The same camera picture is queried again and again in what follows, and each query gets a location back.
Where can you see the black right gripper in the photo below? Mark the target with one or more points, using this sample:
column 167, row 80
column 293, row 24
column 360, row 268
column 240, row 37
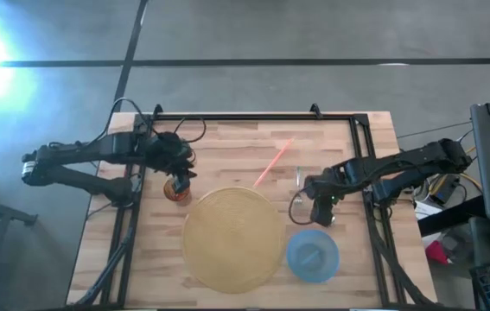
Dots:
column 324, row 183

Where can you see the orange drinking straw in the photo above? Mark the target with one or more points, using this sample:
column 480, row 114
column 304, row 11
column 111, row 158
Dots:
column 272, row 163

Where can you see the red object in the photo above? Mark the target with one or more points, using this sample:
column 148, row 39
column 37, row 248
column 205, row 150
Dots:
column 438, row 252

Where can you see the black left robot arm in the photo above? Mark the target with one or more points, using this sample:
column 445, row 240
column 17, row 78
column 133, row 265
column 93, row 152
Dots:
column 76, row 151

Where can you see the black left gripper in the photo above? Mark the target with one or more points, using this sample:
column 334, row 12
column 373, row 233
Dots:
column 167, row 149

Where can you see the round woven straw placemat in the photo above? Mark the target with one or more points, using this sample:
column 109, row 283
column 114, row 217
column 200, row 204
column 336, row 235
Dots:
column 233, row 239

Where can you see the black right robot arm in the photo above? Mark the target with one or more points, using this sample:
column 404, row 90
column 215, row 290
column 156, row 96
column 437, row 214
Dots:
column 404, row 164

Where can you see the light blue bowl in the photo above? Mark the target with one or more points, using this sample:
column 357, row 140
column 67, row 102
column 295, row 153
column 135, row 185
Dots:
column 313, row 255

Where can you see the black metal table frame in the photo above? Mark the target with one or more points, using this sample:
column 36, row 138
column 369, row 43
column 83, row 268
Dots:
column 249, row 117

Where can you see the amber faceted plastic tumbler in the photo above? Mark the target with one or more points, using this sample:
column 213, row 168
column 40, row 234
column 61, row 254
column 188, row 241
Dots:
column 175, row 195

